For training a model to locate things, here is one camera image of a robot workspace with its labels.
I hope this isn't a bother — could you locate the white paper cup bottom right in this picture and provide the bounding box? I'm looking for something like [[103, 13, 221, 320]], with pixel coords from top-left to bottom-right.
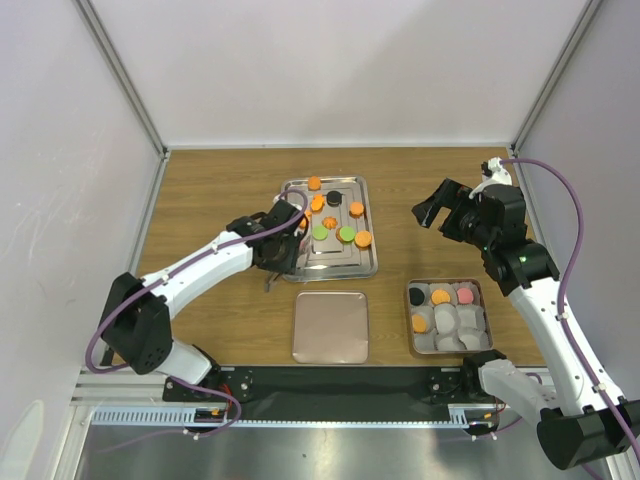
[[458, 328, 490, 351]]

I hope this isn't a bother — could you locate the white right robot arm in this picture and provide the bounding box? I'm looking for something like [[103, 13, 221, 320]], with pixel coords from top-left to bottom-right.
[[412, 158, 639, 470]]

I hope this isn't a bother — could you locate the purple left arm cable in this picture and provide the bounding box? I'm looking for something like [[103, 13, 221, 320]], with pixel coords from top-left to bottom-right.
[[83, 187, 310, 436]]

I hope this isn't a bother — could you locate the white slotted cable duct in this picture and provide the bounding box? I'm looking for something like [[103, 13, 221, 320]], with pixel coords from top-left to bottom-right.
[[91, 405, 497, 429]]

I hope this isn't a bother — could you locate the black sandwich cookie packed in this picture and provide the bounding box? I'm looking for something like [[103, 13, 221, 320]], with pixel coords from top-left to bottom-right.
[[408, 287, 425, 307]]

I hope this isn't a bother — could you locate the orange round cookie lower right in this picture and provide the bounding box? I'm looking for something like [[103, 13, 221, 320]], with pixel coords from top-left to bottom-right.
[[354, 230, 373, 249]]

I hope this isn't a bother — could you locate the white paper cup bottom left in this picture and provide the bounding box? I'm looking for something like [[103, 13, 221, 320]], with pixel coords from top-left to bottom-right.
[[413, 333, 437, 355]]

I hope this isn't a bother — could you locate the white paper cup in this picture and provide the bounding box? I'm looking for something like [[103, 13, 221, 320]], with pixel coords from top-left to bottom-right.
[[458, 328, 490, 351], [434, 331, 466, 353], [434, 304, 459, 333], [429, 283, 457, 305], [456, 304, 486, 331], [453, 282, 481, 305], [413, 333, 437, 355], [410, 305, 437, 333]]

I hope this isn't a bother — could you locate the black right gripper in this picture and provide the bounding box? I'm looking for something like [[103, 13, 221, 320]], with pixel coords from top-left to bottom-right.
[[411, 178, 495, 252]]

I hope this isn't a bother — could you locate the white paper cup middle right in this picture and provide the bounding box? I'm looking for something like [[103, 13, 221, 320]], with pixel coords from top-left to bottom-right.
[[456, 304, 486, 331]]

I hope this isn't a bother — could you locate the white paper cup top middle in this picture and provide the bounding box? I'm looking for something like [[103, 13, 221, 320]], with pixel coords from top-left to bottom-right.
[[429, 283, 457, 305]]

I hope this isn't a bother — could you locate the orange round cookie top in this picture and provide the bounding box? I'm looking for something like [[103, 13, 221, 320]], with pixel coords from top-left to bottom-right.
[[307, 176, 322, 191]]

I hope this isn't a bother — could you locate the rose gold tin lid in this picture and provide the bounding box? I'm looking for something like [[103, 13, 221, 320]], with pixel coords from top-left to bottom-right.
[[292, 290, 369, 365]]

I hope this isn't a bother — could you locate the orange round sandwich cookie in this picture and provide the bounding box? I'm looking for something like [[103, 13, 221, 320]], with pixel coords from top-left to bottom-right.
[[431, 289, 451, 306]]

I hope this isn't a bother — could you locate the green round cookie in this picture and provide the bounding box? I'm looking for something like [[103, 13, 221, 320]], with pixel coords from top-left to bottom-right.
[[336, 226, 356, 244], [312, 225, 329, 241]]

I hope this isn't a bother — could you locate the white paper cup centre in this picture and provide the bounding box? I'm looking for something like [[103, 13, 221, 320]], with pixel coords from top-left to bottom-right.
[[434, 304, 459, 333]]

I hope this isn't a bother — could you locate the white paper cup middle left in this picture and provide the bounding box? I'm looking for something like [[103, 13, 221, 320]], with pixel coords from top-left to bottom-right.
[[410, 305, 437, 333]]

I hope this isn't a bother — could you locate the white paper cup top right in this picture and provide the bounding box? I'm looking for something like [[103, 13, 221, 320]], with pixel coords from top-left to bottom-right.
[[453, 282, 481, 305]]

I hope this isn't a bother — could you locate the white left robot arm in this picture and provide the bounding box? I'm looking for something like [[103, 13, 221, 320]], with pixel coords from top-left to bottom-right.
[[98, 198, 306, 400]]

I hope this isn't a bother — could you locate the pink sandwich cookie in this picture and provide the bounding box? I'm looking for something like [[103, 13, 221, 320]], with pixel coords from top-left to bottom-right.
[[456, 287, 475, 305]]

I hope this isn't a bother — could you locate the black sandwich cookie on tray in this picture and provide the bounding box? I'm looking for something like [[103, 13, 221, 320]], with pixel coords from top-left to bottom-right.
[[326, 190, 343, 207]]

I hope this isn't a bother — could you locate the white paper cup bottom middle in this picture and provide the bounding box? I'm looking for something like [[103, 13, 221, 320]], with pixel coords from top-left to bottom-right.
[[434, 331, 466, 353]]

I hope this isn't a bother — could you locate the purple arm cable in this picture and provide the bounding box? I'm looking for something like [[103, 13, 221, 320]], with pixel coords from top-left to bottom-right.
[[499, 157, 632, 480], [83, 187, 310, 436]]

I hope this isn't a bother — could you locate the orange flower cookie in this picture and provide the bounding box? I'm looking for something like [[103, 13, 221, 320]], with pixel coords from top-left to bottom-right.
[[322, 216, 338, 230]]

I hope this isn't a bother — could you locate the silver steel tray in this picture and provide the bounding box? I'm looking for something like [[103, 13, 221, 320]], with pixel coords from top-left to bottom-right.
[[281, 175, 378, 283]]

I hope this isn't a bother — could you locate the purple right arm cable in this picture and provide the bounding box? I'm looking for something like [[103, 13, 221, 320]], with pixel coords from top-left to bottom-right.
[[499, 157, 632, 480]]

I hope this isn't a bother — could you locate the orange bear cookie upper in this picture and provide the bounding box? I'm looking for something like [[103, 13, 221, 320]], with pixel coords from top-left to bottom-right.
[[311, 195, 325, 213]]

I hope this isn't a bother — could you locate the aluminium frame rail front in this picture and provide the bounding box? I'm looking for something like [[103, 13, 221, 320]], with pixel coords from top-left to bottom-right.
[[69, 364, 171, 406]]

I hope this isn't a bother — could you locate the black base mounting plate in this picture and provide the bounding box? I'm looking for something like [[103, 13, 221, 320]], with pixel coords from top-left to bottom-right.
[[163, 366, 498, 422]]

